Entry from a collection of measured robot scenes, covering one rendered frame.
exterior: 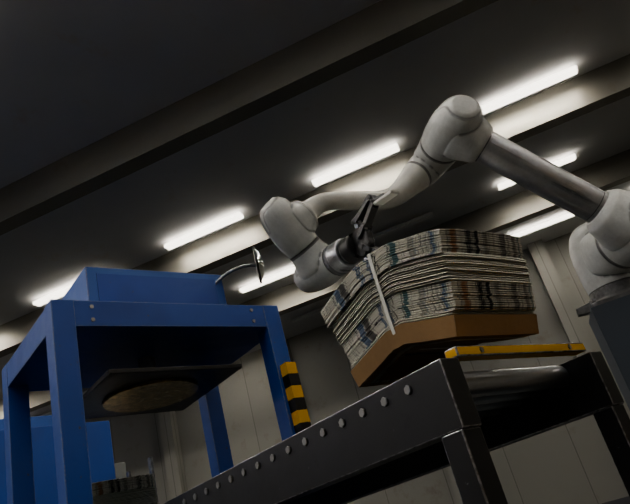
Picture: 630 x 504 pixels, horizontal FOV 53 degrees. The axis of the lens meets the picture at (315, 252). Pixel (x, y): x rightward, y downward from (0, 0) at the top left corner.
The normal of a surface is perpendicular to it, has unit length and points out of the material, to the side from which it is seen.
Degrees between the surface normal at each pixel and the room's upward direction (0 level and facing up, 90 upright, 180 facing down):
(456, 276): 106
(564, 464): 90
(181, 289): 90
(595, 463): 90
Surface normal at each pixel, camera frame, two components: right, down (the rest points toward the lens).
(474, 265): 0.62, -0.22
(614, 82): -0.36, -0.32
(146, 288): 0.58, -0.48
